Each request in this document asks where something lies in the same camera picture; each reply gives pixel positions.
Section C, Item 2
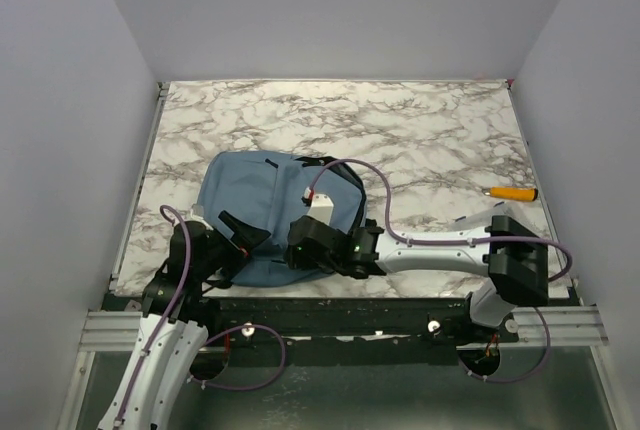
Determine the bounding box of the blue fabric backpack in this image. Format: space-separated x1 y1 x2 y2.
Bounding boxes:
196 151 367 288

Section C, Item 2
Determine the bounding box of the yellow handled screwdriver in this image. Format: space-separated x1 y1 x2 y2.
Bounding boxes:
482 187 539 202

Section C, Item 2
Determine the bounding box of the clear plastic screw box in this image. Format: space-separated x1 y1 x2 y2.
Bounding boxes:
449 201 514 231

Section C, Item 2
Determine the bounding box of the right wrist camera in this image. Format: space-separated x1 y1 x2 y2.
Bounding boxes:
302 188 334 225

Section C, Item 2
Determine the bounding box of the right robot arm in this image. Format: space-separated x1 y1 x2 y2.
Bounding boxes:
285 215 549 342

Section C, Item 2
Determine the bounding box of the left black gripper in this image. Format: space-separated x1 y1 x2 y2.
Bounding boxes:
197 210 271 280

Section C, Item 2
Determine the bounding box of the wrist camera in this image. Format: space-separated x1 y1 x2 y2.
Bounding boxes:
302 188 334 225
190 204 206 224

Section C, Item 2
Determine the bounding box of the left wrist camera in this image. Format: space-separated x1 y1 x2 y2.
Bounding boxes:
190 204 206 224

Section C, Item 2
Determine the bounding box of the aluminium rail frame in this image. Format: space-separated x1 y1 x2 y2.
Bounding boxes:
54 82 621 430

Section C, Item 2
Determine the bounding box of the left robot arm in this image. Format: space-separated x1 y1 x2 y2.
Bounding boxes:
97 204 271 429

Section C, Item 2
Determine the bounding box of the black mounting base plate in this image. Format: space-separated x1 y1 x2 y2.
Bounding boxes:
99 292 521 369

